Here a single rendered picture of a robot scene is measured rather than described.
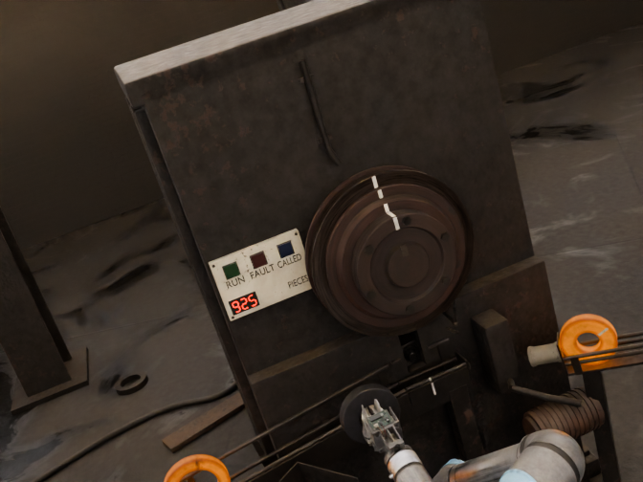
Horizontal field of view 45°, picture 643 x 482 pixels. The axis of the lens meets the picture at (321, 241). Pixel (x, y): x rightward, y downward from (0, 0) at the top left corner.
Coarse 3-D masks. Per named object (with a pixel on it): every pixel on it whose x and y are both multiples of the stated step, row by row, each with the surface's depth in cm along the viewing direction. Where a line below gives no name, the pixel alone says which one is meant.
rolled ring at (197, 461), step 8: (192, 456) 212; (200, 456) 212; (208, 456) 213; (176, 464) 211; (184, 464) 209; (192, 464) 210; (200, 464) 211; (208, 464) 211; (216, 464) 212; (168, 472) 211; (176, 472) 209; (184, 472) 210; (216, 472) 213; (224, 472) 214; (168, 480) 209; (176, 480) 210; (224, 480) 214
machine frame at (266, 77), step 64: (320, 0) 256; (384, 0) 204; (448, 0) 210; (128, 64) 242; (192, 64) 195; (256, 64) 199; (320, 64) 204; (384, 64) 209; (448, 64) 215; (192, 128) 199; (256, 128) 204; (384, 128) 214; (448, 128) 220; (192, 192) 204; (256, 192) 209; (320, 192) 214; (512, 192) 232; (192, 256) 217; (512, 256) 238; (256, 320) 219; (320, 320) 225; (448, 320) 231; (512, 320) 237; (256, 384) 218; (320, 384) 224; (448, 448) 244
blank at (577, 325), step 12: (564, 324) 221; (576, 324) 217; (588, 324) 216; (600, 324) 215; (564, 336) 219; (576, 336) 218; (600, 336) 216; (612, 336) 215; (564, 348) 221; (576, 348) 220; (588, 348) 221; (600, 348) 218
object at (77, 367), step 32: (0, 224) 449; (0, 256) 425; (0, 288) 429; (32, 288) 464; (0, 320) 434; (32, 320) 439; (32, 352) 444; (64, 352) 480; (32, 384) 449; (64, 384) 452
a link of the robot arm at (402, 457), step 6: (402, 450) 176; (408, 450) 176; (396, 456) 175; (402, 456) 174; (408, 456) 174; (414, 456) 175; (390, 462) 175; (396, 462) 174; (402, 462) 173; (408, 462) 173; (420, 462) 174; (390, 468) 175; (396, 468) 173; (390, 474) 175
